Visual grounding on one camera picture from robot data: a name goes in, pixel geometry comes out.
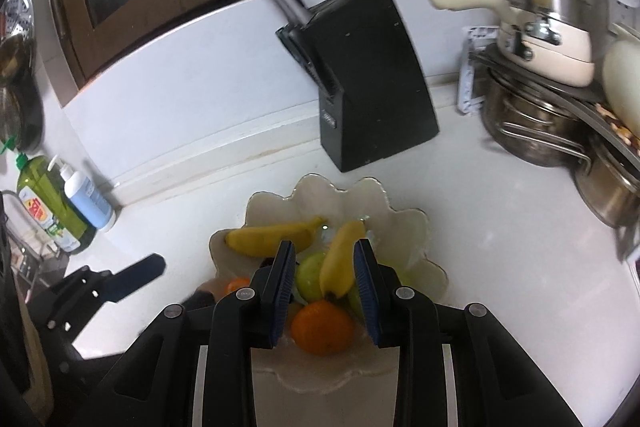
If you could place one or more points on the steel steamer pot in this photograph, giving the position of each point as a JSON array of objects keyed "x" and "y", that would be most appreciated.
[{"x": 575, "y": 7}]

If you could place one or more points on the white petal-shaped bowl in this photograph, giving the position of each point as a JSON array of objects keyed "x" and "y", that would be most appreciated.
[{"x": 400, "y": 232}]

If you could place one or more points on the green apple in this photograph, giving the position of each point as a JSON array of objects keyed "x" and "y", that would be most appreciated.
[
  {"x": 357, "y": 302},
  {"x": 310, "y": 277}
]

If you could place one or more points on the white pump bottle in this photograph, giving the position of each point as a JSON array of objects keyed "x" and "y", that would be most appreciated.
[{"x": 90, "y": 202}]

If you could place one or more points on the orange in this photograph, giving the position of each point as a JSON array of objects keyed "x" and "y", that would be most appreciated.
[
  {"x": 238, "y": 285},
  {"x": 322, "y": 329}
]

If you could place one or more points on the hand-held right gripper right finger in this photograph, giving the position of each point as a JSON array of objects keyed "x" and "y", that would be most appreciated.
[{"x": 370, "y": 302}]

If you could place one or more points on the cream frying pan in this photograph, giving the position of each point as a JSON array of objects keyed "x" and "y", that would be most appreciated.
[{"x": 550, "y": 72}]

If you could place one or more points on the dark mesh strainer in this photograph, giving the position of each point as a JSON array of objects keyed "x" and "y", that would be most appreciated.
[{"x": 20, "y": 117}]

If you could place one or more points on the black knife block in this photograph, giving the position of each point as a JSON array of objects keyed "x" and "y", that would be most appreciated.
[{"x": 370, "y": 77}]

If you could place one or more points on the brass strainer ladle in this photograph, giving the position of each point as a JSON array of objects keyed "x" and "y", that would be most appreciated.
[{"x": 17, "y": 59}]

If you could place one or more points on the steel sink faucet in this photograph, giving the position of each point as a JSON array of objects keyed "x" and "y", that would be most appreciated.
[{"x": 15, "y": 202}]

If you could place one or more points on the steel stock pot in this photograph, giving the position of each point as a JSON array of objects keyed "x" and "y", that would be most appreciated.
[{"x": 610, "y": 187}]

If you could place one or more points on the round metal steamer plate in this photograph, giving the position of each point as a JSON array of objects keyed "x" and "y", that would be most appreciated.
[{"x": 17, "y": 14}]

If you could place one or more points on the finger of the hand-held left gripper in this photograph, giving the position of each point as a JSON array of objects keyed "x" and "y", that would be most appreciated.
[
  {"x": 135, "y": 277},
  {"x": 202, "y": 299}
]

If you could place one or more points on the wooden bead trivet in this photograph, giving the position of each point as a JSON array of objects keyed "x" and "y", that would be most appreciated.
[{"x": 620, "y": 129}]

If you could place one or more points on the yellow banana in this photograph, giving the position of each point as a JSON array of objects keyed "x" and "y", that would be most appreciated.
[
  {"x": 265, "y": 242},
  {"x": 337, "y": 267}
]

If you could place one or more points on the white sided pot rack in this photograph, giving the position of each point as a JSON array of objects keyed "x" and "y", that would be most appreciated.
[{"x": 470, "y": 72}]

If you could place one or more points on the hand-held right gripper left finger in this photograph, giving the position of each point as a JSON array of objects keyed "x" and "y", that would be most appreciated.
[{"x": 282, "y": 297}]

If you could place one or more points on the white ceramic lidded pot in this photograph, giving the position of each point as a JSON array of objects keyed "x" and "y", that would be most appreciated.
[{"x": 622, "y": 82}]

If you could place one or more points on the green dish soap bottle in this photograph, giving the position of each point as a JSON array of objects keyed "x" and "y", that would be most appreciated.
[{"x": 40, "y": 202}]

